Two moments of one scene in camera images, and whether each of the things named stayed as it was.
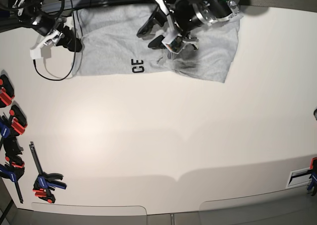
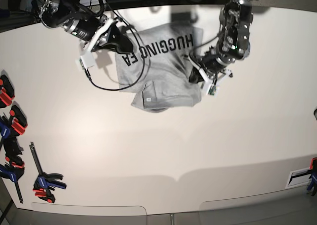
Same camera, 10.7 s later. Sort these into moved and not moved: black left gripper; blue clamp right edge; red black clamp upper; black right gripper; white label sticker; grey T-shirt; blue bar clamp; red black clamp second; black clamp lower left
Moved: black right gripper; black left gripper; grey T-shirt
Not moved: blue bar clamp; red black clamp upper; white label sticker; black clamp lower left; blue clamp right edge; red black clamp second
